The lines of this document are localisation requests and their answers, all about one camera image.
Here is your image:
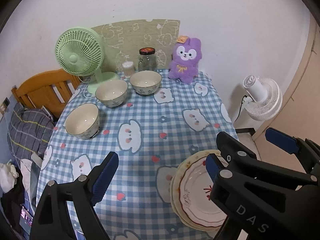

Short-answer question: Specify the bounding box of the glass jar black lid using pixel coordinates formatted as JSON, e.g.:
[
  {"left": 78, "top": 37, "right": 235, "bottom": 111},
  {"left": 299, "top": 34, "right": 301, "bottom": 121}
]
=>
[{"left": 138, "top": 47, "right": 157, "bottom": 72}]

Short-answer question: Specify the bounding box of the cotton swab container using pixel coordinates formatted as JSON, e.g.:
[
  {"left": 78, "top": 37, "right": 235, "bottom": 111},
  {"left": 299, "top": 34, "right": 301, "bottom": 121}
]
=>
[{"left": 122, "top": 61, "right": 136, "bottom": 78}]

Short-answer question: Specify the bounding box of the green desk fan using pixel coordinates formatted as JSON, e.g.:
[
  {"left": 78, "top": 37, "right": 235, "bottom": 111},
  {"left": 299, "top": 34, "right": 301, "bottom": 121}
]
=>
[{"left": 55, "top": 27, "right": 120, "bottom": 94}]

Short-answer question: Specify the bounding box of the white floor fan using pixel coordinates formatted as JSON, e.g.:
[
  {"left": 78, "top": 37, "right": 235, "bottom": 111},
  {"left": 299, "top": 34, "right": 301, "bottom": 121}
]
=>
[{"left": 242, "top": 75, "right": 283, "bottom": 121}]

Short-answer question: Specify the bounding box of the grey plaid pillow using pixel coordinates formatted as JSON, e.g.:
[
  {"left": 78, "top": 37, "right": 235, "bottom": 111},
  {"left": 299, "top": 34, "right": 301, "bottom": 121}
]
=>
[{"left": 8, "top": 102, "right": 55, "bottom": 169}]

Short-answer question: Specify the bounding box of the cream plate underneath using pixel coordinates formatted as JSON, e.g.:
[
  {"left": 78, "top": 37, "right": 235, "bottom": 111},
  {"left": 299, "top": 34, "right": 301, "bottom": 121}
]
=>
[{"left": 170, "top": 149, "right": 226, "bottom": 232}]

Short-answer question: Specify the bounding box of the wooden bed headboard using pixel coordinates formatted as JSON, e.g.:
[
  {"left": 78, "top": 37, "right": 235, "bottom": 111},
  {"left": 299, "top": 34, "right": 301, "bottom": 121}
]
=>
[{"left": 11, "top": 69, "right": 80, "bottom": 118}]

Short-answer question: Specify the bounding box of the blue checkered tablecloth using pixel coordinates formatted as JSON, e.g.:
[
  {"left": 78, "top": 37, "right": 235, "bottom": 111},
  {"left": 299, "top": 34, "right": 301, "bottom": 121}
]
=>
[{"left": 37, "top": 70, "right": 236, "bottom": 239}]

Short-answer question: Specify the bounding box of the white red patterned plate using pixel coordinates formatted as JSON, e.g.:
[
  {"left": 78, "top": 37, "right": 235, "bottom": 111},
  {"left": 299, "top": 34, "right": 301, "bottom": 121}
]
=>
[{"left": 178, "top": 154, "right": 230, "bottom": 228}]

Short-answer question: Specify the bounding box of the cream ceramic bowl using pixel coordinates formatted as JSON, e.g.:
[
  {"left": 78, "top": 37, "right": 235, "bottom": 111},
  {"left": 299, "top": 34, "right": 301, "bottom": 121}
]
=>
[
  {"left": 95, "top": 80, "right": 129, "bottom": 108},
  {"left": 65, "top": 103, "right": 100, "bottom": 139},
  {"left": 130, "top": 70, "right": 162, "bottom": 95}
]

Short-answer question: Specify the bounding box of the olive cartoon print mat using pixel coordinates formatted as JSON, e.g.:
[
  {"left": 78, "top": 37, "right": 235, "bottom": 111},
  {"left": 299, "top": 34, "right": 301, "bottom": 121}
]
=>
[{"left": 92, "top": 19, "right": 180, "bottom": 72}]

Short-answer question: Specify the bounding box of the white crumpled cloth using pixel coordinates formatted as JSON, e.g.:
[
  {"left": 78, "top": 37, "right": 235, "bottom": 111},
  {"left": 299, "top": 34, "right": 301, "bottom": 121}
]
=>
[{"left": 0, "top": 161, "right": 19, "bottom": 193}]

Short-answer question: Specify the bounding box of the black floor fan cable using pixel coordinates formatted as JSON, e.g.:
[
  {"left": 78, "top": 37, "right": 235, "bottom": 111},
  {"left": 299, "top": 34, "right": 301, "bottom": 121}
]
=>
[{"left": 231, "top": 94, "right": 249, "bottom": 124}]

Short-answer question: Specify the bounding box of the purple plush bunny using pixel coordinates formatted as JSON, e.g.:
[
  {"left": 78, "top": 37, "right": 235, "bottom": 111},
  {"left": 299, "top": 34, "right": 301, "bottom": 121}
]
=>
[{"left": 168, "top": 36, "right": 202, "bottom": 84}]

